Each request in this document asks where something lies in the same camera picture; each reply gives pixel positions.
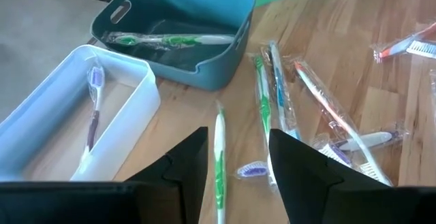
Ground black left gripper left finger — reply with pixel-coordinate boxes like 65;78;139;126
0;127;209;224

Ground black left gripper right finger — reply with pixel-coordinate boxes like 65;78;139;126
268;129;436;224

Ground wrapped orange toothbrush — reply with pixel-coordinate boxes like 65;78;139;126
292;59;393;187
371;21;436;64

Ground white translucent bin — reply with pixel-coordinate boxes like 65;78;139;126
0;44;161;183

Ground wrapped blue toothbrush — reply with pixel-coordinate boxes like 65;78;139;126
262;40;302;140

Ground dark teal plastic bin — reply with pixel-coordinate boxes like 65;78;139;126
90;0;257;92

